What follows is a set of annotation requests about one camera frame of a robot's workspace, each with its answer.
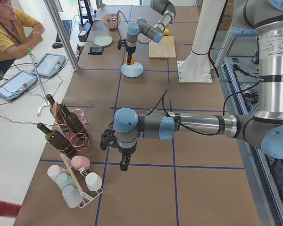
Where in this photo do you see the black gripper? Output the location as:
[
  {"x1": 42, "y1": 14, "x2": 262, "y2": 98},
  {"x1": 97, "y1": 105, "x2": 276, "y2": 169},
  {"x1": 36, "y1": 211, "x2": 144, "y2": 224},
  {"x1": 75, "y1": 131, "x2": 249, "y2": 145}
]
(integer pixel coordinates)
[
  {"x1": 117, "y1": 141, "x2": 137, "y2": 171},
  {"x1": 125, "y1": 46, "x2": 135, "y2": 65}
]

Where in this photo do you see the light blue plate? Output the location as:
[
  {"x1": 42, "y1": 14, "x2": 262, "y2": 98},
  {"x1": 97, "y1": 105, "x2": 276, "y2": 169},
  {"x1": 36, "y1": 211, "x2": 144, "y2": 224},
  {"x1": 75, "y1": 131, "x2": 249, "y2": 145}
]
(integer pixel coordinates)
[{"x1": 121, "y1": 62, "x2": 143, "y2": 78}]

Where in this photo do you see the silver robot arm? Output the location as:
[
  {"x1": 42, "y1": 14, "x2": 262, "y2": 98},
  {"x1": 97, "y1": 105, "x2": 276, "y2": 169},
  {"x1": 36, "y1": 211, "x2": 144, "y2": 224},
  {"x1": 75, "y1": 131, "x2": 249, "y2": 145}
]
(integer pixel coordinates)
[
  {"x1": 110, "y1": 0, "x2": 283, "y2": 171},
  {"x1": 125, "y1": 0, "x2": 176, "y2": 65}
]

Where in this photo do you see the light green plate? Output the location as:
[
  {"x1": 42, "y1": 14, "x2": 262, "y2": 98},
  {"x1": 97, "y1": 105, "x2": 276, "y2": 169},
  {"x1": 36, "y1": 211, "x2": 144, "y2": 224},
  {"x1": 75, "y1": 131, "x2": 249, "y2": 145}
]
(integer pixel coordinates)
[{"x1": 93, "y1": 34, "x2": 113, "y2": 47}]

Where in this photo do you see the wooden cutting board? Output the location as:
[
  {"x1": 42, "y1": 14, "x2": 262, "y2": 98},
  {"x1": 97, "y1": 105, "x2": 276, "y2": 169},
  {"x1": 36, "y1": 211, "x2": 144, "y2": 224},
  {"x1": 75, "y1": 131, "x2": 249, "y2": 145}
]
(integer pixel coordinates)
[{"x1": 149, "y1": 36, "x2": 176, "y2": 59}]

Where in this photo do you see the dark grey folded cloth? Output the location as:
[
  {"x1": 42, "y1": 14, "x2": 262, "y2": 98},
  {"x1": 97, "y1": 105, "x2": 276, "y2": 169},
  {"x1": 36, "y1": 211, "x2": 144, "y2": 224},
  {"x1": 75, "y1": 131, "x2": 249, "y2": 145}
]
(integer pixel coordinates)
[{"x1": 88, "y1": 46, "x2": 104, "y2": 55}]

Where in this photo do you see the white cup right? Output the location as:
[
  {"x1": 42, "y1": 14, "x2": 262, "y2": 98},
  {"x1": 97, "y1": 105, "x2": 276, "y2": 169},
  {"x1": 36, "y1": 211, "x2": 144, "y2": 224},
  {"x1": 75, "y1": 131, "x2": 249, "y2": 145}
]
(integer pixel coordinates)
[{"x1": 85, "y1": 172, "x2": 102, "y2": 191}]

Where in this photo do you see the pink bowl with ice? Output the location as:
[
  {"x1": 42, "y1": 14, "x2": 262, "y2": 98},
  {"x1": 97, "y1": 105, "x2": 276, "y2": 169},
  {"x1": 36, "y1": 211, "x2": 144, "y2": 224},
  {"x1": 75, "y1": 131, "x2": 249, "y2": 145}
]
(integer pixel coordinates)
[{"x1": 102, "y1": 13, "x2": 121, "y2": 30}]

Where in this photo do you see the metal ice scoop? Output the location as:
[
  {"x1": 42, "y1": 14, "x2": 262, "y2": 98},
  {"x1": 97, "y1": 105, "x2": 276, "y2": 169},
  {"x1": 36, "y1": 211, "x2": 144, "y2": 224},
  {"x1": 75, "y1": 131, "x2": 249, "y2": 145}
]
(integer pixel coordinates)
[{"x1": 106, "y1": 9, "x2": 120, "y2": 23}]

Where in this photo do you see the yellow lemon near board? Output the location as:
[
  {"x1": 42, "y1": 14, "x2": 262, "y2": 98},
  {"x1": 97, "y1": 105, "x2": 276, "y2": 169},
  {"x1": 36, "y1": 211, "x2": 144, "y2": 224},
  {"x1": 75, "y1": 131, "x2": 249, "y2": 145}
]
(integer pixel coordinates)
[{"x1": 163, "y1": 28, "x2": 170, "y2": 36}]

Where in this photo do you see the pink cup upper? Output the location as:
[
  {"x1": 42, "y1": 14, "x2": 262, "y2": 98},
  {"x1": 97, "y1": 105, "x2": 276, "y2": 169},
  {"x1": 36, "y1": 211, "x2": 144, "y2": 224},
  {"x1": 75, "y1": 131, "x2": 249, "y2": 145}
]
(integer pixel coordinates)
[{"x1": 71, "y1": 155, "x2": 91, "y2": 170}]

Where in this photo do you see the dark wine bottle rear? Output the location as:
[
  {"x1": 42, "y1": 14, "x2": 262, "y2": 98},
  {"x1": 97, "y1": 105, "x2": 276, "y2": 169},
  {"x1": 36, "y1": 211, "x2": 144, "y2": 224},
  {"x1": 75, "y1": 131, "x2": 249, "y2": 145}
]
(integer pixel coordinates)
[{"x1": 59, "y1": 103, "x2": 88, "y2": 137}]

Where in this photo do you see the dark wine bottle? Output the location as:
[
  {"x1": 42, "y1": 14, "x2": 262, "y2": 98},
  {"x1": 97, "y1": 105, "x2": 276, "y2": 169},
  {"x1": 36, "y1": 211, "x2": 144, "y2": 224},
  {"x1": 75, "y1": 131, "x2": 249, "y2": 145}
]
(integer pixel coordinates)
[
  {"x1": 37, "y1": 122, "x2": 76, "y2": 157},
  {"x1": 59, "y1": 103, "x2": 88, "y2": 137},
  {"x1": 46, "y1": 94, "x2": 67, "y2": 129}
]

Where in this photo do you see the grey blue cup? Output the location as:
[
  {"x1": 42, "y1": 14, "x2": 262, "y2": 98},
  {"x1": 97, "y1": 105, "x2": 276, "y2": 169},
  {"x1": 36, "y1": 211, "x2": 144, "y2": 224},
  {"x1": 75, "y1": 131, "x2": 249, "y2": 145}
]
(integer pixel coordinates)
[{"x1": 62, "y1": 185, "x2": 83, "y2": 208}]

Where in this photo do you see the mint green cup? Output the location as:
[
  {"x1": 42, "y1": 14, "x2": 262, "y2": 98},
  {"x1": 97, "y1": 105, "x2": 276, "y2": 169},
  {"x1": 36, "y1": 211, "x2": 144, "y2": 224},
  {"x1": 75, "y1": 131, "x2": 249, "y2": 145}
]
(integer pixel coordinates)
[{"x1": 55, "y1": 173, "x2": 75, "y2": 190}]

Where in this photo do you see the black keyboard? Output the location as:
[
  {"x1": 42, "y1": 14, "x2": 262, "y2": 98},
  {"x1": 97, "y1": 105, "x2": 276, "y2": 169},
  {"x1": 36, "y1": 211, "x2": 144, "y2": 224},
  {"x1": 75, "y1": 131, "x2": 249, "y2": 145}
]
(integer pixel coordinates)
[{"x1": 55, "y1": 19, "x2": 73, "y2": 43}]

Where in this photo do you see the dark wine bottle front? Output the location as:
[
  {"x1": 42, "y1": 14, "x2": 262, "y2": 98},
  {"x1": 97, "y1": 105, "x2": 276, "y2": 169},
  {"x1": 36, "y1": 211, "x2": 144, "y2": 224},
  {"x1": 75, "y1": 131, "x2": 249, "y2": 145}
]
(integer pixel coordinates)
[{"x1": 37, "y1": 122, "x2": 76, "y2": 157}]

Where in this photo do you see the pale pink cup left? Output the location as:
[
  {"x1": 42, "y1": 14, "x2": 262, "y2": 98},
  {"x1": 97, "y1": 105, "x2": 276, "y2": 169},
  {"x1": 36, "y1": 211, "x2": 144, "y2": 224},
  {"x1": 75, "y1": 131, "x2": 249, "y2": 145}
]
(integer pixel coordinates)
[{"x1": 47, "y1": 165, "x2": 68, "y2": 182}]

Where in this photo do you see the black computer mouse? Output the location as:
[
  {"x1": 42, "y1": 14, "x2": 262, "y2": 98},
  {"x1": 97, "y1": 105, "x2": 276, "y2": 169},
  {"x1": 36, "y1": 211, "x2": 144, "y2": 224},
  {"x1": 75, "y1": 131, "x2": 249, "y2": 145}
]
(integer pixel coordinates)
[{"x1": 52, "y1": 42, "x2": 63, "y2": 49}]

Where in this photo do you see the far teach pendant tablet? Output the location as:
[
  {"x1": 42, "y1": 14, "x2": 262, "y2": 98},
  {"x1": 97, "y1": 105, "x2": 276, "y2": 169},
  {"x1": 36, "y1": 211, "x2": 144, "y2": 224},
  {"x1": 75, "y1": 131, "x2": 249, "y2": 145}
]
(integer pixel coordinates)
[{"x1": 36, "y1": 53, "x2": 66, "y2": 78}]

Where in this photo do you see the teach pendant tablet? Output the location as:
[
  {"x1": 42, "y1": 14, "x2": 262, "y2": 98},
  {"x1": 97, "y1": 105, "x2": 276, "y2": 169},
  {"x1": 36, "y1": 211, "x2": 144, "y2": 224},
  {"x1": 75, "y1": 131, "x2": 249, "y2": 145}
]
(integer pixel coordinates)
[
  {"x1": 0, "y1": 70, "x2": 37, "y2": 101},
  {"x1": 36, "y1": 53, "x2": 66, "y2": 78}
]

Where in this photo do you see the grabber stick green tip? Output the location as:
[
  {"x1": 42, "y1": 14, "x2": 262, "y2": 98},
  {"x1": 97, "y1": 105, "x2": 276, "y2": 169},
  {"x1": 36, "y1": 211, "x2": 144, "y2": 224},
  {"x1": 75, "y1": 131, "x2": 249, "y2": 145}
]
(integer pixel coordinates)
[{"x1": 27, "y1": 48, "x2": 50, "y2": 117}]

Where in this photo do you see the person in yellow shirt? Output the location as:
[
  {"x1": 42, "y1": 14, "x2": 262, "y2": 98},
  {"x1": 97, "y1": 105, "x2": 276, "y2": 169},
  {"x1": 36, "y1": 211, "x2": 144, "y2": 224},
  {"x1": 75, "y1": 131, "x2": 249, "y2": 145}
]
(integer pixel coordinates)
[{"x1": 0, "y1": 0, "x2": 44, "y2": 77}]

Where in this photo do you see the near teach pendant tablet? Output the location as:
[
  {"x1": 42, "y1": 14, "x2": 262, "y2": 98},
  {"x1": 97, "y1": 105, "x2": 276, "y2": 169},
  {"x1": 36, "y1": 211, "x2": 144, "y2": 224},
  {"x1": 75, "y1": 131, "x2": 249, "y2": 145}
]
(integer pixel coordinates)
[{"x1": 0, "y1": 70, "x2": 37, "y2": 101}]

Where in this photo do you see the red cylinder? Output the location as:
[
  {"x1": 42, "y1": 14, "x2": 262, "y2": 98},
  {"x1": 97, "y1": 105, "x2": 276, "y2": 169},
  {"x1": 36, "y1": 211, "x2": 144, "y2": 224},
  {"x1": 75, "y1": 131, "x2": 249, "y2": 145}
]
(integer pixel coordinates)
[{"x1": 0, "y1": 200, "x2": 21, "y2": 218}]

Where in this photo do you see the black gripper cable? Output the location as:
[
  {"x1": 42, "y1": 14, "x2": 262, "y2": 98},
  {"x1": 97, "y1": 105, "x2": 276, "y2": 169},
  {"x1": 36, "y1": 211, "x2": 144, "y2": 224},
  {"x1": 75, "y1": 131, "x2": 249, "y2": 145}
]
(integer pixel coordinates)
[{"x1": 117, "y1": 11, "x2": 151, "y2": 45}]

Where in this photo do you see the white wire cup rack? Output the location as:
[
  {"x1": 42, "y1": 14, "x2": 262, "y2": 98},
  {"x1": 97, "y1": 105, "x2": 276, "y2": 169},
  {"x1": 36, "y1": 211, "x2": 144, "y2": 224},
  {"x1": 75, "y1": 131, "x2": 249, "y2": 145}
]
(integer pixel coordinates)
[{"x1": 60, "y1": 153, "x2": 104, "y2": 209}]

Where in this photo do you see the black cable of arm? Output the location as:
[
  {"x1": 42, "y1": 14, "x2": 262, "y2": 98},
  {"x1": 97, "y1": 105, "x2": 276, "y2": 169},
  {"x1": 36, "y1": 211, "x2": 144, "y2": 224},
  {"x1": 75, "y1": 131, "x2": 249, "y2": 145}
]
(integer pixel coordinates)
[{"x1": 145, "y1": 89, "x2": 258, "y2": 136}]

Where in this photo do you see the copper wire bottle rack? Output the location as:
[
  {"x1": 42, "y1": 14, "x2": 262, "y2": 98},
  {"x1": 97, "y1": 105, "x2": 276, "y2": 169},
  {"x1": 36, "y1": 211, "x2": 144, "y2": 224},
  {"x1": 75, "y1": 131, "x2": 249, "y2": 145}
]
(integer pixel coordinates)
[{"x1": 50, "y1": 102, "x2": 90, "y2": 153}]

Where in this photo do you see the aluminium frame post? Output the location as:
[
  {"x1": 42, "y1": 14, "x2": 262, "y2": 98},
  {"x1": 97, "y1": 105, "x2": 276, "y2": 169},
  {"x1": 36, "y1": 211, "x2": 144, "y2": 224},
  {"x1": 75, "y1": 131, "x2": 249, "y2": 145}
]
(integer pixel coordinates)
[{"x1": 44, "y1": 0, "x2": 79, "y2": 72}]

